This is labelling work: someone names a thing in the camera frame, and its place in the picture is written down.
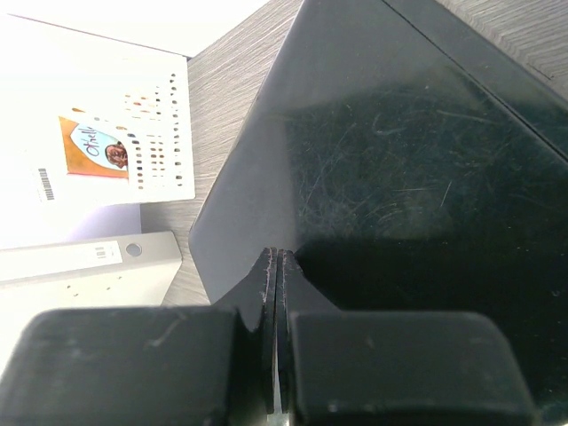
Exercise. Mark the Othello book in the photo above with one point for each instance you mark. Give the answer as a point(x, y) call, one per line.
point(93, 153)

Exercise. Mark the black drawer organizer box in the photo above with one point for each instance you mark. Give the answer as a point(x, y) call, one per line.
point(409, 164)

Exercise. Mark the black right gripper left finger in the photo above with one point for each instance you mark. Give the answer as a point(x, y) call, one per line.
point(193, 365)

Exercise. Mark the grey ring binder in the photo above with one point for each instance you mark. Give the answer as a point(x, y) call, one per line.
point(131, 270)

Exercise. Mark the white perforated file organizer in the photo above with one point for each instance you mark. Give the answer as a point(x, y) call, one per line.
point(135, 94)

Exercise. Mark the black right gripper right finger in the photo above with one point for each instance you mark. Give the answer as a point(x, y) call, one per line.
point(341, 367)

